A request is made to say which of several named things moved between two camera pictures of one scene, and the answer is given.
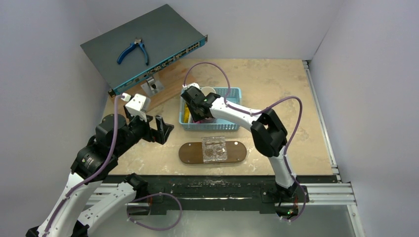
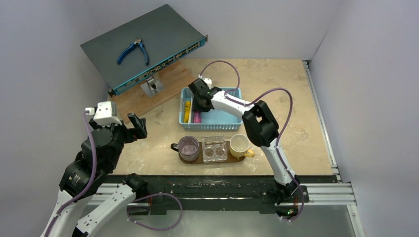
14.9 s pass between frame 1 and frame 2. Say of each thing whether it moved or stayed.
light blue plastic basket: stayed
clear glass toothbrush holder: stayed
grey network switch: stayed
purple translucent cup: moved
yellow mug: moved
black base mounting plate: stayed
